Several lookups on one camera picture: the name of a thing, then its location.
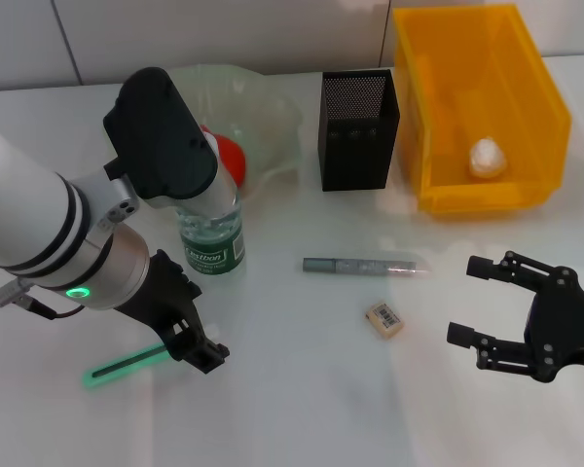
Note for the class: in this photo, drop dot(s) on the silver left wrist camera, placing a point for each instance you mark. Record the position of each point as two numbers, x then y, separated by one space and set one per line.
160 136

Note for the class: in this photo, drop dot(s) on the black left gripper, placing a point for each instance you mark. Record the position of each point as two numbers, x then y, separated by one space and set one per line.
165 297

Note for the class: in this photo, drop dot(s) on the beige eraser with barcode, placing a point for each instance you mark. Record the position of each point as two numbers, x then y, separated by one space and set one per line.
384 319

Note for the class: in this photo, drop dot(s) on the yellow plastic bin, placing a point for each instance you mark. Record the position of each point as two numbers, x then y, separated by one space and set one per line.
491 97

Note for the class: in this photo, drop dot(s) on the grey marker pen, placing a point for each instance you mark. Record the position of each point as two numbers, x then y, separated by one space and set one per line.
350 266

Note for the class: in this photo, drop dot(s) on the white paper ball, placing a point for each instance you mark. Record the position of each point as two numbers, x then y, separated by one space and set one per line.
487 158

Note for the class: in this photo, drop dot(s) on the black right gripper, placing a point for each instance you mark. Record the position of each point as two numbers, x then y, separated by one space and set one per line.
562 326

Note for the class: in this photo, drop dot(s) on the green glass fruit bowl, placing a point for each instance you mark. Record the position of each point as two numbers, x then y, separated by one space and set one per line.
267 117

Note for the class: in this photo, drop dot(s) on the black mesh pen holder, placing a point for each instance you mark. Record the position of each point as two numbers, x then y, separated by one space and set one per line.
355 151

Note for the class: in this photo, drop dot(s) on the clear water bottle green label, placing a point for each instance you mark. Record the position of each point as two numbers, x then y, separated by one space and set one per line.
211 248

